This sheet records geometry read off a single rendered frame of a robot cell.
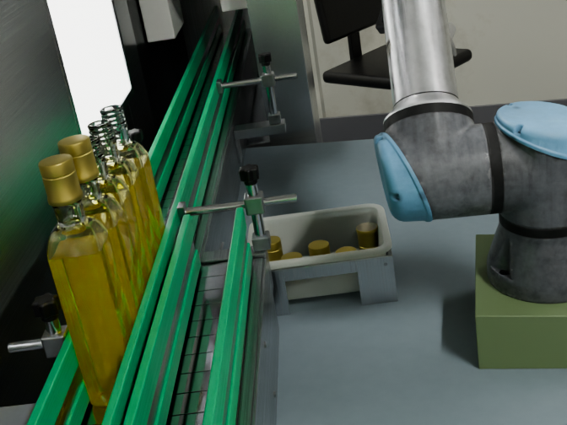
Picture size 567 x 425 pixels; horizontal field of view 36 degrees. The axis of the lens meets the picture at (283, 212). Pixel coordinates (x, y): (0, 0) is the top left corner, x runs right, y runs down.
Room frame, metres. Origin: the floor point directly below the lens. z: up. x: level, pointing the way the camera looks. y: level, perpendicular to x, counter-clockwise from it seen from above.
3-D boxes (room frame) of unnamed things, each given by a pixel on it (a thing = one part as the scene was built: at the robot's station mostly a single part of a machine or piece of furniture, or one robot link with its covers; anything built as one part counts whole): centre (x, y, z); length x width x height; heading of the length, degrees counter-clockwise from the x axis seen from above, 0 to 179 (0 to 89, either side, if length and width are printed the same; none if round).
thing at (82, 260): (0.82, 0.22, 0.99); 0.06 x 0.06 x 0.21; 85
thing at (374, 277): (1.23, -0.02, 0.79); 0.27 x 0.17 x 0.08; 85
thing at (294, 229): (1.22, -0.05, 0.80); 0.22 x 0.17 x 0.09; 85
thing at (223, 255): (1.12, 0.08, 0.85); 0.09 x 0.04 x 0.07; 85
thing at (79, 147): (0.88, 0.21, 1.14); 0.04 x 0.04 x 0.04
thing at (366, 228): (1.27, -0.13, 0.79); 0.04 x 0.04 x 0.04
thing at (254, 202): (1.12, 0.06, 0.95); 0.17 x 0.03 x 0.12; 85
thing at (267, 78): (1.76, 0.01, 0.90); 0.17 x 0.05 x 0.23; 85
